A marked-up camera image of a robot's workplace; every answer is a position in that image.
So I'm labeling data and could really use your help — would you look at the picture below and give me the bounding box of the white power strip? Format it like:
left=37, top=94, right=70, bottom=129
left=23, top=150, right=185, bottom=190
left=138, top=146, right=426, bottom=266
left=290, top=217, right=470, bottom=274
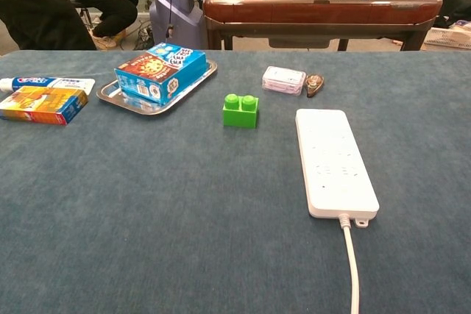
left=294, top=107, right=380, bottom=228

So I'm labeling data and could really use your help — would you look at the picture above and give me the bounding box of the green toy building block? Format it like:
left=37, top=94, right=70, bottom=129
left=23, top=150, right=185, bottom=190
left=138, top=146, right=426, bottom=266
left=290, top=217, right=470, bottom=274
left=222, top=93, right=260, bottom=130

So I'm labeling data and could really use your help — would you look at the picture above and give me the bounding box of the clear plastic card box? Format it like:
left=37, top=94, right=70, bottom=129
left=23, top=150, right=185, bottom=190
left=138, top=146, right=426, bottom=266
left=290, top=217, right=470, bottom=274
left=261, top=65, right=308, bottom=96

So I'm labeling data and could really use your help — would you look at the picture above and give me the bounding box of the blue table cloth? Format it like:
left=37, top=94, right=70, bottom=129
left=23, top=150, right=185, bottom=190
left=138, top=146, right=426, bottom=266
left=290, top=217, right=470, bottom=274
left=0, top=49, right=471, bottom=314

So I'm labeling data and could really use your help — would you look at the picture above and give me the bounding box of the silver metal tray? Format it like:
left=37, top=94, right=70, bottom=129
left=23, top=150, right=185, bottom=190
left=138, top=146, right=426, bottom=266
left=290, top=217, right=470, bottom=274
left=96, top=58, right=219, bottom=116

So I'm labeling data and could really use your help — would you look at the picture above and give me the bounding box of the brown correction tape dispenser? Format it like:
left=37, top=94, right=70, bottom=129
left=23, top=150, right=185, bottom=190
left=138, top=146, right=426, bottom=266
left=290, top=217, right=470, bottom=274
left=305, top=73, right=327, bottom=99

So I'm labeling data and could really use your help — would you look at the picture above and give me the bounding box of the blue cookie box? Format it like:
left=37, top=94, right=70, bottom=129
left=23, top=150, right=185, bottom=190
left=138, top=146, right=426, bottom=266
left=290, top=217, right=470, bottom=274
left=113, top=42, right=208, bottom=106

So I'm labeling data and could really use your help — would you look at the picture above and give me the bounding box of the brown mahjong table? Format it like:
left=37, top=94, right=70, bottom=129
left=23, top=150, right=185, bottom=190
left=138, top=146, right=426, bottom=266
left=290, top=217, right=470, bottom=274
left=202, top=0, right=444, bottom=52

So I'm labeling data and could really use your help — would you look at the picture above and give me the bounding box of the seated person in black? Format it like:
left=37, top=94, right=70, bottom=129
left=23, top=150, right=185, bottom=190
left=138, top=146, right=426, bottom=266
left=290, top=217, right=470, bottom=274
left=60, top=0, right=140, bottom=51

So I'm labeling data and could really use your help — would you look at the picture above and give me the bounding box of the white blue toothpaste tube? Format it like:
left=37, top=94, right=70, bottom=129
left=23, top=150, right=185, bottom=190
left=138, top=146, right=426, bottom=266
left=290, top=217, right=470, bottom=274
left=0, top=76, right=96, bottom=96

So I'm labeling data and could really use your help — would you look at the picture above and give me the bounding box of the orange yellow snack box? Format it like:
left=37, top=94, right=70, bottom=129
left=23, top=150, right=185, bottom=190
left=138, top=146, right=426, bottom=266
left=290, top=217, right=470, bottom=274
left=0, top=85, right=90, bottom=126

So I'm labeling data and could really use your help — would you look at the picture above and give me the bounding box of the white plastic basket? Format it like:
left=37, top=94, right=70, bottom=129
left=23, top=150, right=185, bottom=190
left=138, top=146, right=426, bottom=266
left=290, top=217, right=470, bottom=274
left=422, top=26, right=471, bottom=51

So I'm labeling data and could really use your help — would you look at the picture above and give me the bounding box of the person in black clothes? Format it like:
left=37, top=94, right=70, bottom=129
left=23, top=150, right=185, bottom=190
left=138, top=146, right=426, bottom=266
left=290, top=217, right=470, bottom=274
left=0, top=0, right=98, bottom=51

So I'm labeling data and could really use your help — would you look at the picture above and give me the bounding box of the black bag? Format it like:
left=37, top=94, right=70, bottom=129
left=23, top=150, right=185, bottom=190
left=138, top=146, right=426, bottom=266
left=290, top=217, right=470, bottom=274
left=436, top=0, right=471, bottom=30

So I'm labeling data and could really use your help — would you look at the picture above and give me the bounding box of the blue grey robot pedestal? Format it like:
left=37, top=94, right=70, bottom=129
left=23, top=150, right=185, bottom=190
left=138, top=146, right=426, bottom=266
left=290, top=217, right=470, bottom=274
left=148, top=0, right=209, bottom=51

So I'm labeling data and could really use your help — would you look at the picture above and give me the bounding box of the black hanging cord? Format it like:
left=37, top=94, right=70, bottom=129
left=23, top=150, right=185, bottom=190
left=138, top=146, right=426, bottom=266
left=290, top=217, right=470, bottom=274
left=165, top=0, right=175, bottom=40

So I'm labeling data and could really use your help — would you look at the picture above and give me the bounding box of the white power strip cable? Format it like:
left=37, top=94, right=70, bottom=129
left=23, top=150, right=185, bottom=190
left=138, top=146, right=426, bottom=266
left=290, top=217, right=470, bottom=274
left=338, top=213, right=361, bottom=314

